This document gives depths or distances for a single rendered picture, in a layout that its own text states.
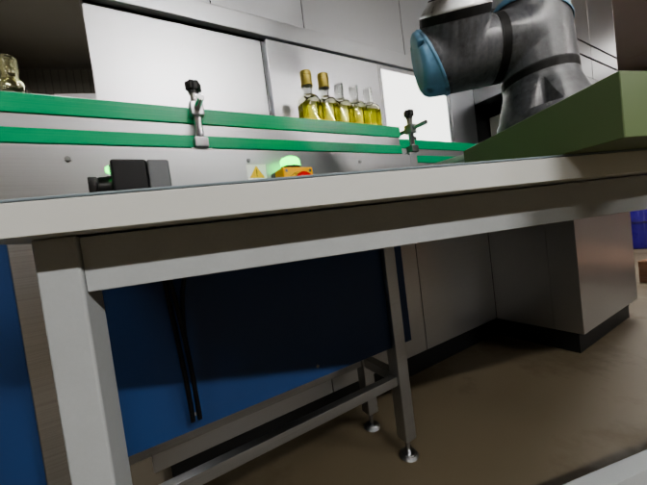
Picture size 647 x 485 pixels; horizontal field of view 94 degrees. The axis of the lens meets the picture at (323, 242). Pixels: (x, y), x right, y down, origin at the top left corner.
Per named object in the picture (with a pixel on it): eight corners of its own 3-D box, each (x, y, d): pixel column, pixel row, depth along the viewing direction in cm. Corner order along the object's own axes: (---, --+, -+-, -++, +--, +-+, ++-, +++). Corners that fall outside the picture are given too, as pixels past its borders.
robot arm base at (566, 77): (630, 106, 48) (619, 45, 48) (551, 111, 45) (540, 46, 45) (544, 142, 62) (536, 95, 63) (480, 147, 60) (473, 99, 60)
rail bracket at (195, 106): (211, 152, 62) (201, 87, 61) (218, 140, 56) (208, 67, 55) (190, 151, 60) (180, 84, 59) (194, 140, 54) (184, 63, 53)
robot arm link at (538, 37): (601, 45, 47) (586, -38, 47) (508, 65, 49) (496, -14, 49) (555, 86, 59) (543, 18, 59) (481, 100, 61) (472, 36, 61)
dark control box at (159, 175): (172, 215, 56) (166, 170, 56) (175, 210, 49) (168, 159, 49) (119, 218, 52) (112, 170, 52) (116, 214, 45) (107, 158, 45)
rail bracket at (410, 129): (391, 162, 100) (387, 124, 100) (432, 146, 86) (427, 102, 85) (384, 162, 99) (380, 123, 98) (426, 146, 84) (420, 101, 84)
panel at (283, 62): (449, 153, 145) (441, 82, 144) (454, 151, 143) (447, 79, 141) (275, 147, 100) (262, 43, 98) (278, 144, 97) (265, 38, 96)
